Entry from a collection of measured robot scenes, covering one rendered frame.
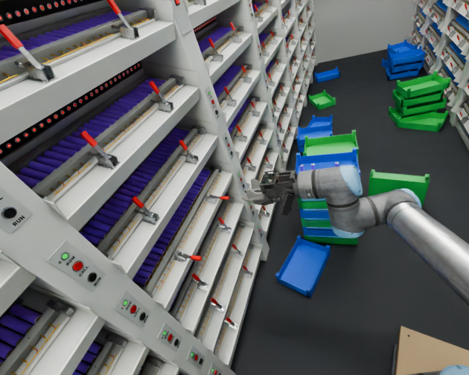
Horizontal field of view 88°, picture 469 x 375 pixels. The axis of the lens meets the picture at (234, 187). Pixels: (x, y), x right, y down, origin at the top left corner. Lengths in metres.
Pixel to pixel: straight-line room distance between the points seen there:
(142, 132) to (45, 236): 0.34
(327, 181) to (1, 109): 0.70
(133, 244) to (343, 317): 1.09
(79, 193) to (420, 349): 1.25
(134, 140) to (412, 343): 1.23
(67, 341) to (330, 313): 1.15
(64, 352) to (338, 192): 0.72
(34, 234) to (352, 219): 0.74
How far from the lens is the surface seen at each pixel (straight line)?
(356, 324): 1.45
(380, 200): 0.82
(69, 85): 0.60
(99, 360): 0.80
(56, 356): 0.66
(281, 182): 0.78
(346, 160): 1.44
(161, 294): 0.82
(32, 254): 0.54
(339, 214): 0.78
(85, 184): 0.61
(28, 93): 0.55
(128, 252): 0.69
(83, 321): 0.66
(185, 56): 0.92
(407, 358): 1.29
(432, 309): 1.54
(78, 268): 0.58
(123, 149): 0.67
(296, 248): 1.64
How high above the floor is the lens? 1.36
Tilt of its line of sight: 38 degrees down
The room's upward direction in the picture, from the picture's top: 22 degrees counter-clockwise
